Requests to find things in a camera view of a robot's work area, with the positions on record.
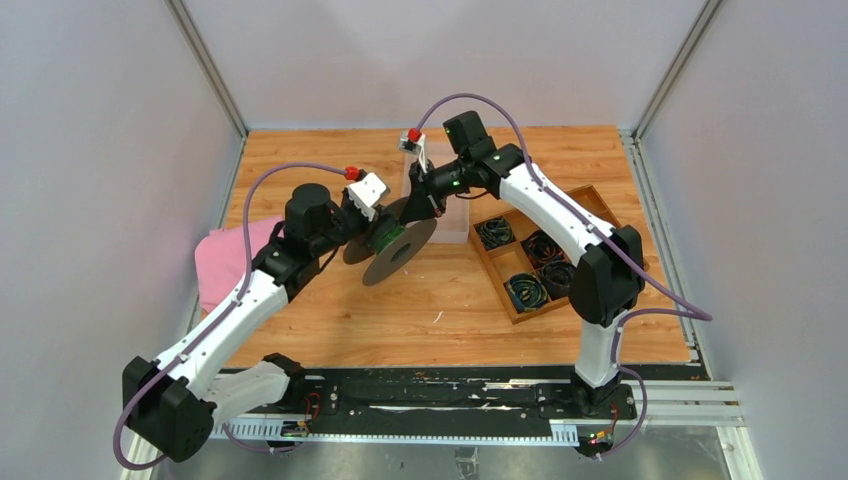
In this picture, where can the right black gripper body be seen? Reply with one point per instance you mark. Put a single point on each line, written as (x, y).
(435, 185)

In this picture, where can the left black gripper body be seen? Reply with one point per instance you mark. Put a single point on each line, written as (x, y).
(347, 224)

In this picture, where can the dark grey perforated spool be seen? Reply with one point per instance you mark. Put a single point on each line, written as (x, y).
(388, 243)

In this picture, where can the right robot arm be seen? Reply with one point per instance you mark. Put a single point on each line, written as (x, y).
(609, 260)

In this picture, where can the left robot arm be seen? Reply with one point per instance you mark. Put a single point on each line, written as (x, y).
(178, 399)

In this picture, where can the translucent plastic tray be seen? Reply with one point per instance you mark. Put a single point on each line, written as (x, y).
(454, 222)

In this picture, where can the pink cloth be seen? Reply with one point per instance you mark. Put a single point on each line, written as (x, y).
(220, 263)

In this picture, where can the wooden compartment tray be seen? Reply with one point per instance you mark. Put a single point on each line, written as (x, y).
(502, 263)

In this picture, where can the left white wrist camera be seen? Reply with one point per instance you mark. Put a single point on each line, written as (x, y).
(367, 193)

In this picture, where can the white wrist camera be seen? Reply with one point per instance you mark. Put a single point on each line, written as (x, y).
(367, 193)
(413, 144)

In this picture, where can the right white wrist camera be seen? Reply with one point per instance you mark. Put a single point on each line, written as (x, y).
(413, 144)

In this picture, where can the coiled cable blue green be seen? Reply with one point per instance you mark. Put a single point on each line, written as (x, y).
(494, 233)

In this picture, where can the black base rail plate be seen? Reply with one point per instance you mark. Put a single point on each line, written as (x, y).
(477, 401)

